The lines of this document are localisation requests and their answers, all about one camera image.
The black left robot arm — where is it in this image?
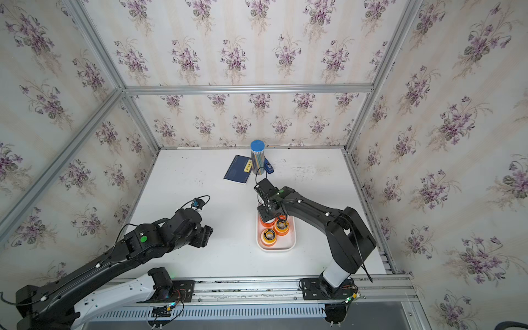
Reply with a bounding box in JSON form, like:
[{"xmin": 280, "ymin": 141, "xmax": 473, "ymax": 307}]
[{"xmin": 15, "ymin": 208, "xmax": 213, "ymax": 329}]

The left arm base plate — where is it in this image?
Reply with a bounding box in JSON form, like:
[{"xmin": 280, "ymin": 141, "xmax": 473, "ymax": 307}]
[{"xmin": 156, "ymin": 280, "xmax": 196, "ymax": 303}]

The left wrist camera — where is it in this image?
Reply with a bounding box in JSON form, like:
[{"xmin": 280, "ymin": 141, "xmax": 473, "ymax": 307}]
[{"xmin": 191, "ymin": 197, "xmax": 207, "ymax": 210}]

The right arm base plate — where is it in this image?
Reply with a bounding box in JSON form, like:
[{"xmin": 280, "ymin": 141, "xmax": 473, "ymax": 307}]
[{"xmin": 298, "ymin": 276, "xmax": 360, "ymax": 303}]

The dark blue book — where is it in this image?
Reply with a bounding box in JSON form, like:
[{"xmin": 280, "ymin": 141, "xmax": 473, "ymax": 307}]
[{"xmin": 224, "ymin": 155, "xmax": 252, "ymax": 184}]

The yellow black tape roll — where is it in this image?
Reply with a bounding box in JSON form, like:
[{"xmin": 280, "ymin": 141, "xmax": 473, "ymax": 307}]
[
  {"xmin": 260, "ymin": 228, "xmax": 277, "ymax": 247},
  {"xmin": 274, "ymin": 217, "xmax": 290, "ymax": 236}
]

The striped cylinder with blue lid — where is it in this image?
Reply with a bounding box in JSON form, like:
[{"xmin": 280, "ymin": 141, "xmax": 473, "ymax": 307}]
[{"xmin": 250, "ymin": 140, "xmax": 266, "ymax": 176}]

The white plastic storage box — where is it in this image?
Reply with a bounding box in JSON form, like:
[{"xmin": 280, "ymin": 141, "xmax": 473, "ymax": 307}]
[{"xmin": 256, "ymin": 213, "xmax": 296, "ymax": 252}]

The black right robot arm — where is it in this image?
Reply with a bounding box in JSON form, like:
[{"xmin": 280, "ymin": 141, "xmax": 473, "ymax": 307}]
[{"xmin": 254, "ymin": 179, "xmax": 377, "ymax": 289}]

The orange tape roll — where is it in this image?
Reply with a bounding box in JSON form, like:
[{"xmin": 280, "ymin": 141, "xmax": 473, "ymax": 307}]
[{"xmin": 258, "ymin": 217, "xmax": 276, "ymax": 230}]

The small circuit board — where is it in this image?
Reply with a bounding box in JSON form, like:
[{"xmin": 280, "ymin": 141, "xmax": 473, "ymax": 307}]
[{"xmin": 150, "ymin": 306, "xmax": 173, "ymax": 318}]

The aluminium mounting rail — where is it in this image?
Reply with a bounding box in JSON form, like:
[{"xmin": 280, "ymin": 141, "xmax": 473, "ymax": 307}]
[{"xmin": 82, "ymin": 271, "xmax": 417, "ymax": 308}]

